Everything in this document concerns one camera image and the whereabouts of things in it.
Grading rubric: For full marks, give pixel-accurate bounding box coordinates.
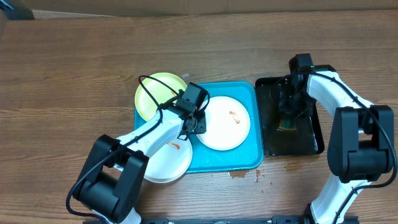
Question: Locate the yellow green sponge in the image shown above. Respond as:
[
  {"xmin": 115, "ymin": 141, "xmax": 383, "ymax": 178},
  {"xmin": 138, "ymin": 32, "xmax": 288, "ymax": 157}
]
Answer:
[{"xmin": 278, "ymin": 118, "xmax": 297, "ymax": 131}]

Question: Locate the white plate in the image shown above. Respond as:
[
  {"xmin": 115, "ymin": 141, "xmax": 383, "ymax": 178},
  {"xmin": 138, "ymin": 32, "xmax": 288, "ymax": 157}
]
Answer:
[
  {"xmin": 144, "ymin": 139, "xmax": 193, "ymax": 184},
  {"xmin": 197, "ymin": 96, "xmax": 251, "ymax": 151}
]

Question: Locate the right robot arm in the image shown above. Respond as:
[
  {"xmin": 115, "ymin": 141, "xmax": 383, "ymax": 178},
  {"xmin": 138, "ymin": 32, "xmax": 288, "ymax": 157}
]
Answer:
[{"xmin": 277, "ymin": 64, "xmax": 397, "ymax": 223}]

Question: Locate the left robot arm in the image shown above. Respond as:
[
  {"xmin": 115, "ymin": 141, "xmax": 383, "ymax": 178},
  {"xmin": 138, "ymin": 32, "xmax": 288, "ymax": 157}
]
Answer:
[{"xmin": 65, "ymin": 105, "xmax": 206, "ymax": 223}]

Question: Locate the black rectangular water tray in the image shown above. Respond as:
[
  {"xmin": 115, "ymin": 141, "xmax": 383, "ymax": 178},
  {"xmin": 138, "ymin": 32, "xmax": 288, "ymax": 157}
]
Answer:
[{"xmin": 255, "ymin": 77, "xmax": 325, "ymax": 156}]

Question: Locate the teal plastic tray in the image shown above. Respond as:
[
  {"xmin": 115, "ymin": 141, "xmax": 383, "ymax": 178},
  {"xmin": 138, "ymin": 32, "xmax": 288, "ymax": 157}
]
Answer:
[{"xmin": 134, "ymin": 81, "xmax": 264, "ymax": 174}]

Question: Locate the yellow-green plate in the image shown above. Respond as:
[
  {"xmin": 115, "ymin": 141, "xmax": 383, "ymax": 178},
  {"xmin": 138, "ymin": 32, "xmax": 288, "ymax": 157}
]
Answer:
[{"xmin": 134, "ymin": 72, "xmax": 187, "ymax": 121}]

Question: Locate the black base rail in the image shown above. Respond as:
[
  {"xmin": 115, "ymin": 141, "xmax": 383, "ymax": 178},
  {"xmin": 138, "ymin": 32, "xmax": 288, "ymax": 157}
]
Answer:
[{"xmin": 82, "ymin": 214, "xmax": 360, "ymax": 224}]

